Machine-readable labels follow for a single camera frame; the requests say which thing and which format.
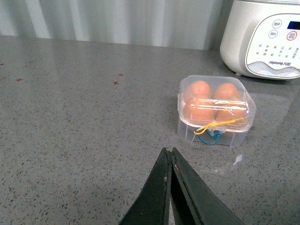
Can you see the brown egg back left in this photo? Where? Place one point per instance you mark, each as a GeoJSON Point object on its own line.
{"type": "Point", "coordinates": [197, 90]}

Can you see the brown carried egg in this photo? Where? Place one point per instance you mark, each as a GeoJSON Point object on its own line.
{"type": "Point", "coordinates": [231, 110]}

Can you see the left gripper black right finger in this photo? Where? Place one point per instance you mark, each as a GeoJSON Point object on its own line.
{"type": "Point", "coordinates": [193, 202]}

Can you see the brown egg back right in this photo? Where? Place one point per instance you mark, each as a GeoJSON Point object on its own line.
{"type": "Point", "coordinates": [226, 91]}

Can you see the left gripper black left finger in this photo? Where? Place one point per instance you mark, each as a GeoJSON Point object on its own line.
{"type": "Point", "coordinates": [153, 203]}

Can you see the white electric cooker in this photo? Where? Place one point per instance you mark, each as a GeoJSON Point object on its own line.
{"type": "Point", "coordinates": [262, 39]}

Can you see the blue rubber band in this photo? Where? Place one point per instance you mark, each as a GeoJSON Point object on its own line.
{"type": "Point", "coordinates": [206, 136]}

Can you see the brown egg front left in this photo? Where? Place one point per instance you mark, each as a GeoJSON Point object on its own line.
{"type": "Point", "coordinates": [198, 110]}

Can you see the clear plastic egg box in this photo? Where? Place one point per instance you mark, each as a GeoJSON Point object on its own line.
{"type": "Point", "coordinates": [235, 132]}

